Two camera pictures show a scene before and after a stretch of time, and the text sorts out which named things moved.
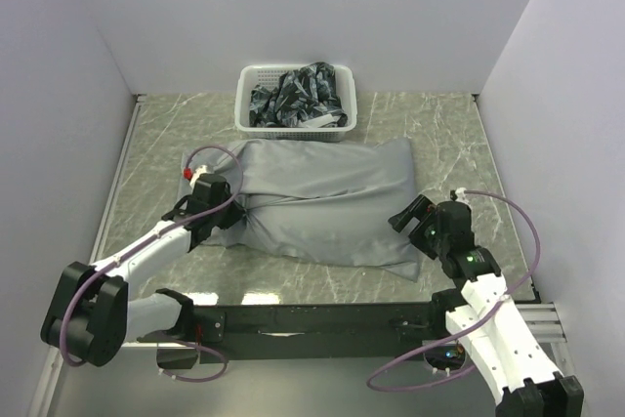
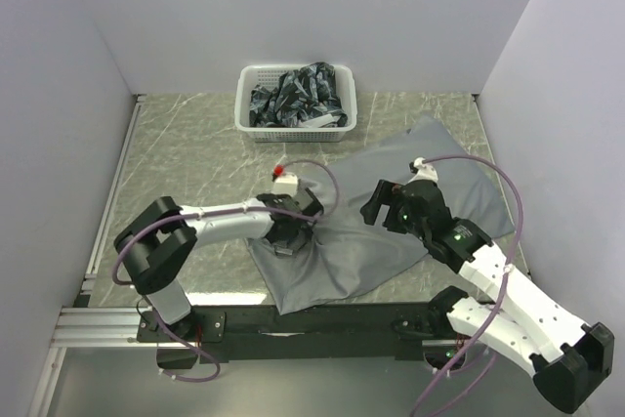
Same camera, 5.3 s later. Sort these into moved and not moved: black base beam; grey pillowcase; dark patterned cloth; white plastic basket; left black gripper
Moved: left black gripper; grey pillowcase
Not moved: black base beam; dark patterned cloth; white plastic basket
